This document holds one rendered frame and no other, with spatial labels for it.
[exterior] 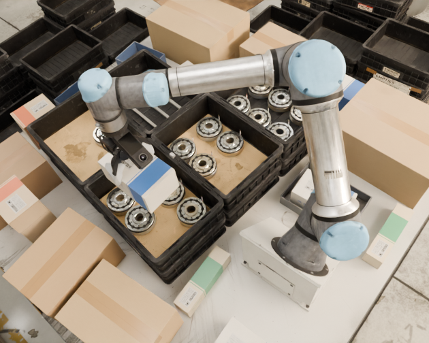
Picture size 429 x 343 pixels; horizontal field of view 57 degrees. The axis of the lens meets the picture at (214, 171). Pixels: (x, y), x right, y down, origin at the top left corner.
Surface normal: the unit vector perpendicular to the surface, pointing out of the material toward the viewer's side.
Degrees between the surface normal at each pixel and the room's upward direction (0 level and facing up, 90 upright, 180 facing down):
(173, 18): 0
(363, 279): 0
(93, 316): 0
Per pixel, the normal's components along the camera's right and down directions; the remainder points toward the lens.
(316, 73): -0.03, 0.18
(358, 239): 0.02, 0.43
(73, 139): -0.07, -0.54
